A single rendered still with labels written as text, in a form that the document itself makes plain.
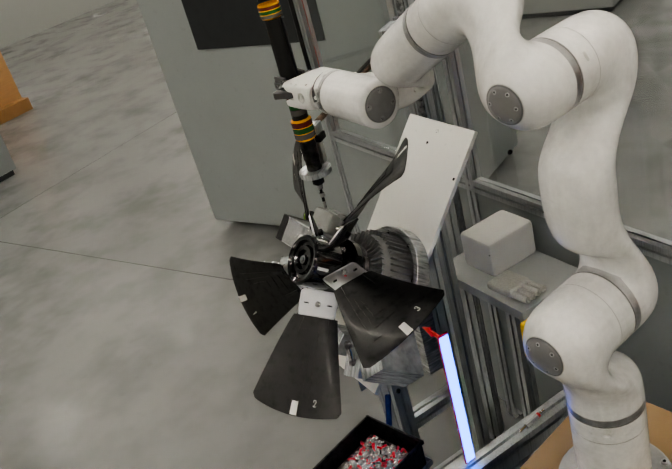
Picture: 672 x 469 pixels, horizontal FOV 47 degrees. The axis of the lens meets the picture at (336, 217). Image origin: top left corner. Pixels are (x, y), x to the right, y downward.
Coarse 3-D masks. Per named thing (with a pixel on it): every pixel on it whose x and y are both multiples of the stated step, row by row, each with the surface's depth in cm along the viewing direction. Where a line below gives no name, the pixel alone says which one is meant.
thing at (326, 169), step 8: (320, 120) 162; (320, 128) 162; (320, 136) 161; (320, 144) 162; (320, 152) 162; (320, 160) 163; (304, 168) 164; (328, 168) 161; (304, 176) 160; (312, 176) 160; (320, 176) 160
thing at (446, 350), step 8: (440, 344) 146; (448, 344) 147; (448, 352) 148; (448, 360) 148; (448, 368) 149; (448, 376) 150; (456, 376) 151; (456, 384) 151; (456, 392) 152; (456, 400) 153; (456, 408) 153; (456, 416) 154; (464, 416) 155; (464, 424) 156; (464, 432) 157; (464, 440) 157; (464, 448) 158; (472, 448) 159; (472, 456) 160
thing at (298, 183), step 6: (294, 150) 200; (300, 150) 191; (294, 156) 200; (300, 156) 190; (300, 162) 190; (294, 168) 203; (300, 168) 190; (294, 180) 207; (300, 180) 191; (294, 186) 209; (300, 186) 192; (300, 192) 195; (300, 198) 206; (306, 204) 186; (306, 210) 186; (306, 216) 188
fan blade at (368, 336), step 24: (360, 288) 168; (384, 288) 167; (408, 288) 164; (432, 288) 161; (360, 312) 163; (384, 312) 160; (408, 312) 158; (360, 336) 159; (384, 336) 157; (408, 336) 154; (360, 360) 156
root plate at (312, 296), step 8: (304, 288) 182; (304, 296) 181; (312, 296) 181; (320, 296) 181; (328, 296) 181; (304, 304) 181; (312, 304) 181; (328, 304) 181; (336, 304) 180; (304, 312) 181; (312, 312) 180; (320, 312) 180; (328, 312) 180
